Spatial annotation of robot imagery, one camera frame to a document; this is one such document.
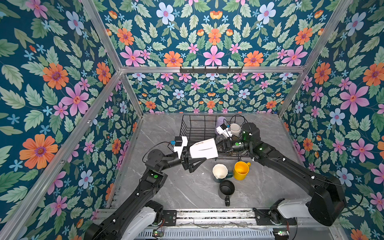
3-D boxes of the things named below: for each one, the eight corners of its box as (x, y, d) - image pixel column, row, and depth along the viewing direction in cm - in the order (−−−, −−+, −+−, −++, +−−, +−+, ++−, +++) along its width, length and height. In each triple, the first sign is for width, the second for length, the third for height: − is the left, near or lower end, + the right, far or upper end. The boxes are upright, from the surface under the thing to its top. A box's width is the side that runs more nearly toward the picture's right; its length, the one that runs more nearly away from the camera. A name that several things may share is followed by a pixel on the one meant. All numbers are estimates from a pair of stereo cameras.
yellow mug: (232, 180, 88) (235, 173, 80) (231, 168, 93) (233, 161, 85) (248, 180, 88) (252, 173, 80) (246, 168, 93) (249, 161, 85)
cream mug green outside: (217, 189, 84) (219, 182, 76) (208, 176, 89) (209, 169, 80) (229, 179, 88) (232, 172, 79) (220, 168, 92) (222, 160, 84)
